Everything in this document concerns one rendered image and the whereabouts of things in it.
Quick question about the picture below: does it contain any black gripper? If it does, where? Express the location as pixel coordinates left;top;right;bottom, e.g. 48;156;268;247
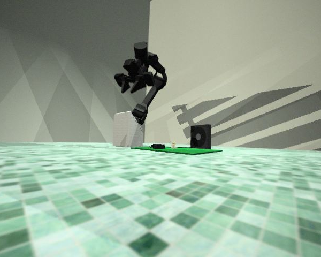
114;65;155;93

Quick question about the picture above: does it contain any green circuit board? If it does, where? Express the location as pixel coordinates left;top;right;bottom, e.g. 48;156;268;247
131;143;223;155

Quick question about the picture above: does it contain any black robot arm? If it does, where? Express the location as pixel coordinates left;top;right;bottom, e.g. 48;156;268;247
123;41;167;125

